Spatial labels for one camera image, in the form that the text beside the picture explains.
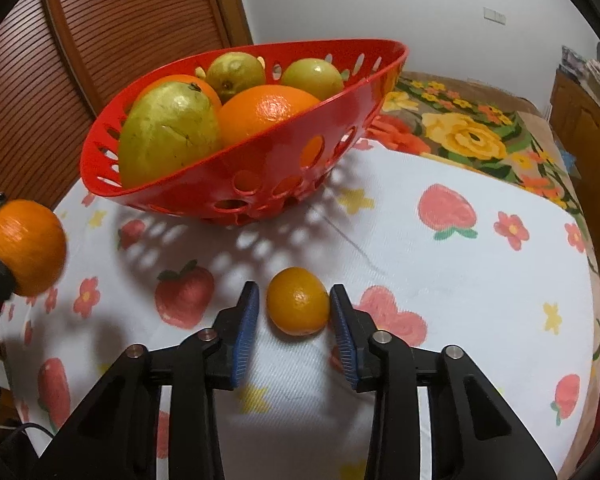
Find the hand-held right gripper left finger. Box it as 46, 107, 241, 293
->
35, 281, 261, 480

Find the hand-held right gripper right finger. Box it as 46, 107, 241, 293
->
329, 284, 558, 480

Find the medium orange mandarin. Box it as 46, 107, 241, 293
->
0, 199, 67, 297

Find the small yellow-orange citrus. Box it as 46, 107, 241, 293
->
266, 267, 331, 337

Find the red perforated plastic basket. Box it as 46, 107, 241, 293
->
80, 37, 411, 228

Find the large orange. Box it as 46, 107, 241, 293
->
139, 74, 224, 110
215, 85, 323, 148

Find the small green citrus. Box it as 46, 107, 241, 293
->
281, 58, 345, 102
205, 52, 267, 103

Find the white floral tablecloth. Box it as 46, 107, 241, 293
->
0, 137, 600, 480

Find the wooden louvred wardrobe door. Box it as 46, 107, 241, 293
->
0, 0, 253, 211

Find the colourful floral bedspread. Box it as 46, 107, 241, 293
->
367, 71, 588, 216

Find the wooden cabinet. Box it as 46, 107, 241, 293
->
550, 67, 600, 241

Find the purple box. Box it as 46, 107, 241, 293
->
561, 46, 588, 73

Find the black cable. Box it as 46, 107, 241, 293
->
0, 422, 56, 461

